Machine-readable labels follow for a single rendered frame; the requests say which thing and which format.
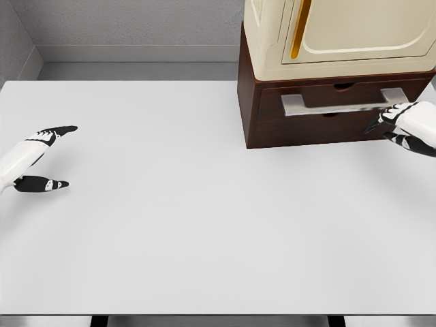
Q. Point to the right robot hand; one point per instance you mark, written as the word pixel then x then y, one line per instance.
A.
pixel 417 117

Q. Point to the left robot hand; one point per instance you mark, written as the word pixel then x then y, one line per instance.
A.
pixel 24 155

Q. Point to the brown drawer with notch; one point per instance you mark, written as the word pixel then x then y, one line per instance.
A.
pixel 323 127
pixel 340 97

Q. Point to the dark brown wooden drawer cabinet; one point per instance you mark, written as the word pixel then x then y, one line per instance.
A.
pixel 247 102

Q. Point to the cream refrigerator door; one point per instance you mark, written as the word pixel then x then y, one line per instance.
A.
pixel 357 30

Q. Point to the cream retro refrigerator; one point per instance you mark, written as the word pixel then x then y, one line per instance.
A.
pixel 265 30

